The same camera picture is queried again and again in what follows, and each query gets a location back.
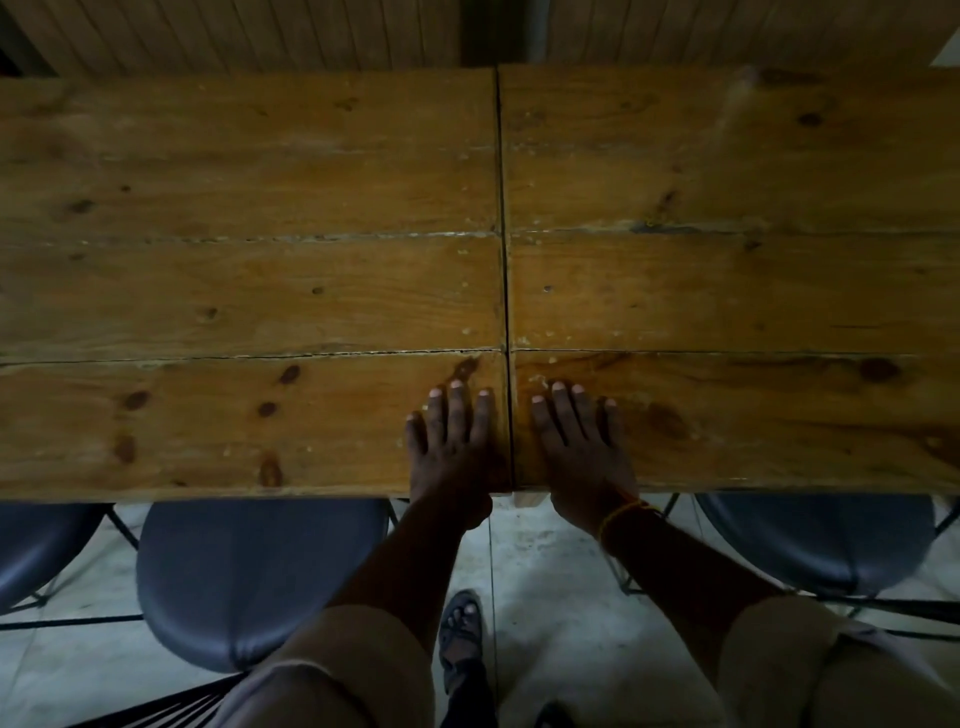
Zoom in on person's left hand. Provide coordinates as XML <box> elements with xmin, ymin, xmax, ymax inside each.
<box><xmin>405</xmin><ymin>379</ymin><xmax>513</xmax><ymax>533</ymax></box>

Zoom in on person's right hand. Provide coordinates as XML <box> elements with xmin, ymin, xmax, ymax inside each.
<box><xmin>529</xmin><ymin>381</ymin><xmax>640</xmax><ymax>536</ymax></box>

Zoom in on person's left forearm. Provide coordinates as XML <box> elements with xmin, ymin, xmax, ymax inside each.
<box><xmin>326</xmin><ymin>498</ymin><xmax>493</xmax><ymax>654</ymax></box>

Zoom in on person's right forearm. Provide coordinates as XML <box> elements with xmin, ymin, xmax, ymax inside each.
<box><xmin>600</xmin><ymin>510</ymin><xmax>785</xmax><ymax>676</ymax></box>

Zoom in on orange thread wristband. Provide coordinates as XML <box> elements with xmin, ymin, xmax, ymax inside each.
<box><xmin>597</xmin><ymin>498</ymin><xmax>664</xmax><ymax>547</ymax></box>

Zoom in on grey round-backed chair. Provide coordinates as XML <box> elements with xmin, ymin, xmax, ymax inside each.
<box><xmin>660</xmin><ymin>492</ymin><xmax>960</xmax><ymax>624</ymax></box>
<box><xmin>136</xmin><ymin>498</ymin><xmax>400</xmax><ymax>675</ymax></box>
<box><xmin>0</xmin><ymin>502</ymin><xmax>142</xmax><ymax>618</ymax></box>

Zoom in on beige shirt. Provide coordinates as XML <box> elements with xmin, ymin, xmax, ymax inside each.
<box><xmin>213</xmin><ymin>596</ymin><xmax>960</xmax><ymax>728</ymax></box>

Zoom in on dark trousers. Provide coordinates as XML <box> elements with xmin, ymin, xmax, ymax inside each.
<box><xmin>441</xmin><ymin>660</ymin><xmax>501</xmax><ymax>728</ymax></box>

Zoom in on black strap sandal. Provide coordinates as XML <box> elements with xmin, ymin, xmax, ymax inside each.
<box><xmin>437</xmin><ymin>589</ymin><xmax>486</xmax><ymax>696</ymax></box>

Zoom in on black metal wire chair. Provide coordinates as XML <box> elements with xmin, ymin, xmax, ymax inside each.
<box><xmin>63</xmin><ymin>672</ymin><xmax>249</xmax><ymax>728</ymax></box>

